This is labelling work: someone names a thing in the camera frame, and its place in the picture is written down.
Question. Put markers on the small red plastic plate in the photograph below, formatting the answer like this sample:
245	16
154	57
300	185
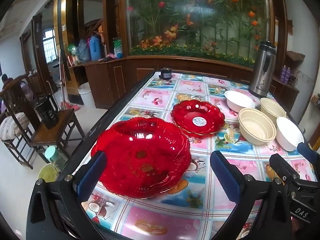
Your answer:
198	118

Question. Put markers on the black mug on chair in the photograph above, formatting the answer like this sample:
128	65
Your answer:
47	110

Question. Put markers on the blue thermos flask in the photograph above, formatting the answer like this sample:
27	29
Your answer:
95	48

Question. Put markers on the small beige plastic bowl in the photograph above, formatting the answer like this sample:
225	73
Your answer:
271	109

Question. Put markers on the large beige plastic bowl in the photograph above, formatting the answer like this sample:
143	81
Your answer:
256	127

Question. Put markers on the white foam bowl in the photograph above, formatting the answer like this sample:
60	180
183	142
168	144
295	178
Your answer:
288	134
236	101

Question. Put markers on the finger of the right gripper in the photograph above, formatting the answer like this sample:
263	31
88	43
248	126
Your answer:
283	169
309	154

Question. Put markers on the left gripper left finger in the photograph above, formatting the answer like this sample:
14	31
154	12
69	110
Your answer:
55	210

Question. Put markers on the yellow green basin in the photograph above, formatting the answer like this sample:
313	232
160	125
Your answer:
48	173

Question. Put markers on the teal lidded jar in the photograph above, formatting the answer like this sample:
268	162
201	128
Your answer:
55	157

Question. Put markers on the colourful fruit pattern tablecloth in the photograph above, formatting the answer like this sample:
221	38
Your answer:
197	206

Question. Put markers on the white plastic bucket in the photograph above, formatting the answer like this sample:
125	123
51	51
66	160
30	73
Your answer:
86	95

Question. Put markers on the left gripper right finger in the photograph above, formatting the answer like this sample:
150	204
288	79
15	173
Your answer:
273	220

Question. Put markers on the stainless steel thermos jug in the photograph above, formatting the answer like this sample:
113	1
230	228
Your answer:
263	69

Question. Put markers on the large red plastic plate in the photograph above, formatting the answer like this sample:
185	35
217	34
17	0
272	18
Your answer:
144	157

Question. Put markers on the grey blue water jug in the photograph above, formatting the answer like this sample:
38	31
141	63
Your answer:
83	51

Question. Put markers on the purple bottles on shelf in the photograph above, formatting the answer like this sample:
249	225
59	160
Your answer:
285	74

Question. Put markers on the wooden chair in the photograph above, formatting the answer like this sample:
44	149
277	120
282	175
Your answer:
59	136

